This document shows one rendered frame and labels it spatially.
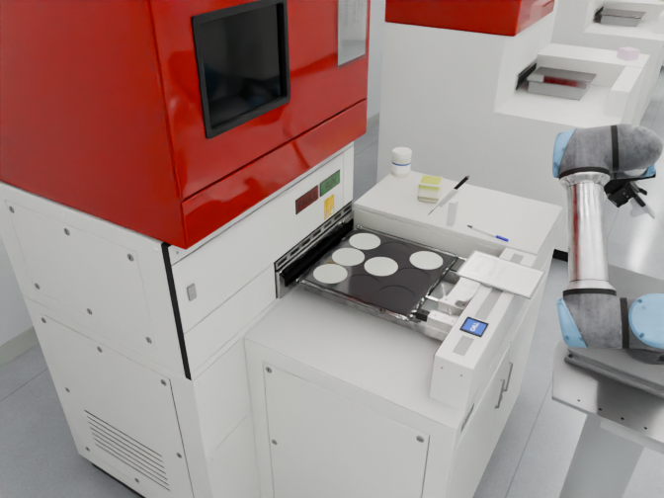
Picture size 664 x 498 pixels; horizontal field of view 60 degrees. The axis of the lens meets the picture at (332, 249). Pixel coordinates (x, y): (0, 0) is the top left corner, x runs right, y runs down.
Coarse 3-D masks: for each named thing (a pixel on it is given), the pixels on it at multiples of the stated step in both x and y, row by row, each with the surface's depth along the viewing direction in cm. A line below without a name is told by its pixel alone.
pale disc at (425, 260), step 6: (420, 252) 183; (426, 252) 183; (432, 252) 183; (414, 258) 180; (420, 258) 180; (426, 258) 180; (432, 258) 180; (438, 258) 180; (414, 264) 177; (420, 264) 177; (426, 264) 177; (432, 264) 177; (438, 264) 177
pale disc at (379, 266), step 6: (372, 258) 180; (378, 258) 179; (384, 258) 179; (366, 264) 177; (372, 264) 177; (378, 264) 177; (384, 264) 177; (390, 264) 177; (396, 264) 176; (372, 270) 174; (378, 270) 174; (384, 270) 174; (390, 270) 174
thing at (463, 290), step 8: (464, 280) 173; (456, 288) 170; (464, 288) 170; (472, 288) 170; (456, 296) 166; (464, 296) 166; (440, 312) 160; (448, 312) 160; (432, 328) 154; (432, 336) 155; (440, 336) 154
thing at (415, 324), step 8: (304, 288) 178; (312, 288) 176; (328, 296) 175; (336, 296) 173; (344, 304) 173; (352, 304) 171; (368, 312) 169; (376, 312) 167; (392, 320) 165; (400, 320) 164; (416, 320) 162; (408, 328) 163; (416, 328) 162; (424, 328) 160
